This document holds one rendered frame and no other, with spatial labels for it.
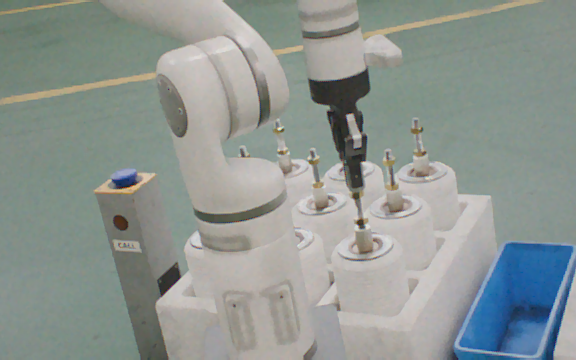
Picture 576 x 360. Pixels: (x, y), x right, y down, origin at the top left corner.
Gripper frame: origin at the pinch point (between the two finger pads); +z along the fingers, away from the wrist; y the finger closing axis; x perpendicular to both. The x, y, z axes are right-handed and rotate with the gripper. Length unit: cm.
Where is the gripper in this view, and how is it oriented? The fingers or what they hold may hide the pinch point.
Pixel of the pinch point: (354, 174)
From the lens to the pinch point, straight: 120.9
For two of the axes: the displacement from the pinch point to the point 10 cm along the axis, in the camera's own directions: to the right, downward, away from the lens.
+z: 1.8, 9.1, 3.8
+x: 9.7, -2.3, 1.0
